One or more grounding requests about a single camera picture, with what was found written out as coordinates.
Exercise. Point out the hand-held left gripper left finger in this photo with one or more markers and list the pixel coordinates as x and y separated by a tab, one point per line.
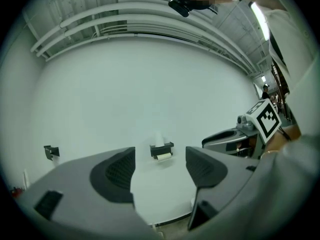
75	184

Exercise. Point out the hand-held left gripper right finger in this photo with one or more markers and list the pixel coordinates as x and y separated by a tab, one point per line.
205	169

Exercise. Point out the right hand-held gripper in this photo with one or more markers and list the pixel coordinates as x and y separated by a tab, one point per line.
267	120

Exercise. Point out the person's right forearm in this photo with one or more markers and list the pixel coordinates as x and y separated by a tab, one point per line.
291	132

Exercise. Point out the person's right hand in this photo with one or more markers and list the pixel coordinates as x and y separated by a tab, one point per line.
253	142

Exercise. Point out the red machine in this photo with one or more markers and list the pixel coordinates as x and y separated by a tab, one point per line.
17	192

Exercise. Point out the person's white clothing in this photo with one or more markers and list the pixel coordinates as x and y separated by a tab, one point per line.
287	184

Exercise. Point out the brown staircase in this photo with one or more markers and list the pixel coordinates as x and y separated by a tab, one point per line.
278	81

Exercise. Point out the long ceiling light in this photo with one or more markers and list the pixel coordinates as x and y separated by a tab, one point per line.
260	21

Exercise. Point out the bundle of white ceiling pipes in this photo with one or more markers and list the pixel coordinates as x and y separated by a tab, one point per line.
125	16

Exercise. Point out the small black wall bracket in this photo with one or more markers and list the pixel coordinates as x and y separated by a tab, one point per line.
51	151

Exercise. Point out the black wall paper holder shelf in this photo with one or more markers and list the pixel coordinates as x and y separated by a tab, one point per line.
162	149

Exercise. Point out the black head-mounted camera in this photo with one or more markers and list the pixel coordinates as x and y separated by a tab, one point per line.
178	7

